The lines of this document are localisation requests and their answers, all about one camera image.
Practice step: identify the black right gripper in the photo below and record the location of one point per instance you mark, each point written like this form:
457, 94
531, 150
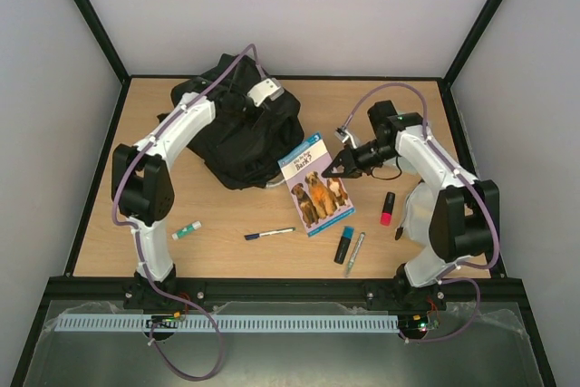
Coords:
350, 160

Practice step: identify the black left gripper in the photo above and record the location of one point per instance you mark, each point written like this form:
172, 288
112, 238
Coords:
256, 119

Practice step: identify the black student bag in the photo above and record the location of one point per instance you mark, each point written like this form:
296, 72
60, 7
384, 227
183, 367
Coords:
242, 156

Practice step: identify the dog picture book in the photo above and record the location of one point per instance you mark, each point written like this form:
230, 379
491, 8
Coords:
320, 201

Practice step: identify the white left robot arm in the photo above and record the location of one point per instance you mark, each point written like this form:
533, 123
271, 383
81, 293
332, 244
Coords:
141, 187

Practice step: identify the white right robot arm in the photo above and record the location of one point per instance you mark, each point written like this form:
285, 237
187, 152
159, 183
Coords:
451, 213

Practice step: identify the pink highlighter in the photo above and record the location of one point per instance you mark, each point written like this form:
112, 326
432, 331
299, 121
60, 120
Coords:
387, 209

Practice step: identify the blue highlighter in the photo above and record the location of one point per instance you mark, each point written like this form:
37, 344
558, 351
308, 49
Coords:
343, 245

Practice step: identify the silver marker pen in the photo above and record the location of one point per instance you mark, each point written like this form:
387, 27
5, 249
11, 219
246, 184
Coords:
354, 254

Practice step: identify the green glue stick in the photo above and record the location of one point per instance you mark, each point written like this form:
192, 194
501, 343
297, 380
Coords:
187, 230

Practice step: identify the blue whiteboard pen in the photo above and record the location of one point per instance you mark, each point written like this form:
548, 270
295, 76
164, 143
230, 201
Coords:
268, 233

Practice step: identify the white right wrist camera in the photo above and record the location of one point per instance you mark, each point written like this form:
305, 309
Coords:
345, 137

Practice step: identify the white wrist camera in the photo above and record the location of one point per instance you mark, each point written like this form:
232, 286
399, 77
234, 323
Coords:
345, 137
268, 89

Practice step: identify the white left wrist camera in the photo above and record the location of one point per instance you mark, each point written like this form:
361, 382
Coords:
268, 89

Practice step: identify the grey drawstring pouch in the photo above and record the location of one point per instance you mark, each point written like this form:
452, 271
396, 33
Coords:
417, 213

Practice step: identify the light blue cable duct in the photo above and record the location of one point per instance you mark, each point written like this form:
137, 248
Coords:
229, 323

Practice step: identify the black front mounting rail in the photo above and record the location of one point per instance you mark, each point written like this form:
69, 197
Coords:
390, 295

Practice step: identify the black left frame post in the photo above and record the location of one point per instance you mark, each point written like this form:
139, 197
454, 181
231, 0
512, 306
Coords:
102, 38

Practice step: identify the black frame post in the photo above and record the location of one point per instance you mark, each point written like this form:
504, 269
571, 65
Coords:
469, 44
102, 38

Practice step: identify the black right frame post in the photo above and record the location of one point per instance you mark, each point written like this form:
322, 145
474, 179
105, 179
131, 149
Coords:
469, 44

